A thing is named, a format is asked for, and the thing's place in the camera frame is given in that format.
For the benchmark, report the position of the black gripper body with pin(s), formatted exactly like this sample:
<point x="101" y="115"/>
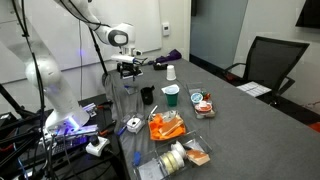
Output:
<point x="128" y="67"/>

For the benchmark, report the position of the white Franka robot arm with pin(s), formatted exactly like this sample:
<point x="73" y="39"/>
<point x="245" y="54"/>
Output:
<point x="50" y="80"/>

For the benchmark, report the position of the small clear plastic container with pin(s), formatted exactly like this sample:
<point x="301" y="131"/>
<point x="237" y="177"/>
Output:
<point x="131" y="90"/>

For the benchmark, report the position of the large clear plastic container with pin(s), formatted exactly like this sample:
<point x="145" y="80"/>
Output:
<point x="203" y="141"/>

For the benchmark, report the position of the black mug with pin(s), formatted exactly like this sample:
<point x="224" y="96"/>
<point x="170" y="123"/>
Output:
<point x="147" y="96"/>

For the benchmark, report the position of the black tape dispenser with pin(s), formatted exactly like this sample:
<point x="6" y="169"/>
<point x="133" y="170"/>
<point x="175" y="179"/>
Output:
<point x="160" y="66"/>

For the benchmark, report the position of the black tripod pole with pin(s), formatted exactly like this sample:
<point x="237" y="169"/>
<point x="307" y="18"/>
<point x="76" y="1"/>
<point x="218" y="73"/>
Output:
<point x="99" y="53"/>

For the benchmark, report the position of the white paper cup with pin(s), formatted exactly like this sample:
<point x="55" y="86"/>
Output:
<point x="171" y="73"/>

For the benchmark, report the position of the white lid with clear cover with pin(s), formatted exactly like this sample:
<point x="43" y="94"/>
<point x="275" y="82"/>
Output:
<point x="170" y="89"/>

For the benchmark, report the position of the silver pen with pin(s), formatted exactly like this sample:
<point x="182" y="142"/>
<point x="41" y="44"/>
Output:
<point x="152" y="112"/>

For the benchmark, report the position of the clear box with white device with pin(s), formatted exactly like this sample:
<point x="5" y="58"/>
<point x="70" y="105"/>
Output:
<point x="126" y="117"/>

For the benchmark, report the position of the purple cloth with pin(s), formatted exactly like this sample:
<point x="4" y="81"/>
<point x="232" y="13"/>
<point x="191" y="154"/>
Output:
<point x="170" y="55"/>

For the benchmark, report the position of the green plastic cup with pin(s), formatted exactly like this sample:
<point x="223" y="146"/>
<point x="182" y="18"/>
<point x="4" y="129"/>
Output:
<point x="172" y="100"/>

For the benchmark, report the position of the white tape device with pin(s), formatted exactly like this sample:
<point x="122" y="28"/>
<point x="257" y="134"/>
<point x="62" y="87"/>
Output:
<point x="134" y="124"/>

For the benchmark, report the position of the orange tray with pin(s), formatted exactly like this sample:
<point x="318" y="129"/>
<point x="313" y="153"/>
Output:
<point x="155" y="128"/>

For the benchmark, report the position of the tan wooden block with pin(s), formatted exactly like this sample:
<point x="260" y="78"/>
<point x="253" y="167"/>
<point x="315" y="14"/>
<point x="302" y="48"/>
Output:
<point x="170" y="126"/>

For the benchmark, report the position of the blue lidded small tub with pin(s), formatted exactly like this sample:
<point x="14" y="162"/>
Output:
<point x="196" y="97"/>

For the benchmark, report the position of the red and white round item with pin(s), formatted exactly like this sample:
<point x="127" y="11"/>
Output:
<point x="203" y="107"/>

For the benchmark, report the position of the small orange object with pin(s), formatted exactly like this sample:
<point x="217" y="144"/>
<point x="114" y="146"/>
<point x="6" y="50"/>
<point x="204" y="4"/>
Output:
<point x="207" y="96"/>

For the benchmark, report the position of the white emergency stop box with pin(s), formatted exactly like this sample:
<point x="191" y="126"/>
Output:
<point x="96" y="146"/>

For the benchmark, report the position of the blue clip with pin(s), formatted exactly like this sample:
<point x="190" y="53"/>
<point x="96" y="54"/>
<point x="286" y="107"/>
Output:
<point x="136" y="159"/>

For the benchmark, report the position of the clear tray with small items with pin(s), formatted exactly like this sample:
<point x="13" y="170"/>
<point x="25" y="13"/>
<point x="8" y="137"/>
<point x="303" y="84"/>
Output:
<point x="213" y="111"/>

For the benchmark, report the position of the white tape roll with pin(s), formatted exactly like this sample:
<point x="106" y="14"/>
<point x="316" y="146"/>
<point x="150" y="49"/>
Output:
<point x="180" y="151"/>

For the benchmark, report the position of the yellowish tape roll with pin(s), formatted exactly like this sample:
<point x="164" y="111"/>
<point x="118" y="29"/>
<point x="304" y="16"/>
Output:
<point x="167" y="162"/>

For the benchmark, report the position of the dark teal door panel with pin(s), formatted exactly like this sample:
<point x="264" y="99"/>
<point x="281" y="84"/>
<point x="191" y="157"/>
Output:
<point x="216" y="30"/>

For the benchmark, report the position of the grey sheet pad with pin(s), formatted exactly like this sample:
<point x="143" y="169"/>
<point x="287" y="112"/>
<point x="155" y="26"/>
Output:
<point x="150" y="170"/>

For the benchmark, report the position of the black robot cart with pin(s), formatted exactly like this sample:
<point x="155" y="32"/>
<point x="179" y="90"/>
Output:
<point x="80" y="163"/>

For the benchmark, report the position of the white paper sheet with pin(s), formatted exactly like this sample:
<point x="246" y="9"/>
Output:
<point x="254" y="89"/>

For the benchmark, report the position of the grey tablecloth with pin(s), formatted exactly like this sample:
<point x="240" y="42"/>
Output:
<point x="253" y="140"/>

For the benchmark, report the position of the black mesh office chair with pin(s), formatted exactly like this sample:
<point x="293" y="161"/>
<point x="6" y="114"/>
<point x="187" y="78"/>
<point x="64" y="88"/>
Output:
<point x="270" y="60"/>

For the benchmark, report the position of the orange floor object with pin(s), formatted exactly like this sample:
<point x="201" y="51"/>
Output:
<point x="315" y="127"/>

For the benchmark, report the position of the white wall thermostat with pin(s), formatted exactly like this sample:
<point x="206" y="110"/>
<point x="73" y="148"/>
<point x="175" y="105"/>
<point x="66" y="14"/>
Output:
<point x="166" y="29"/>

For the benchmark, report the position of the wall whiteboard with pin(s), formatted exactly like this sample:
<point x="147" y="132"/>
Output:
<point x="66" y="50"/>

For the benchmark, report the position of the black wall screen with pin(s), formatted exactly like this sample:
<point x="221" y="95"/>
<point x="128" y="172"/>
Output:
<point x="309" y="13"/>

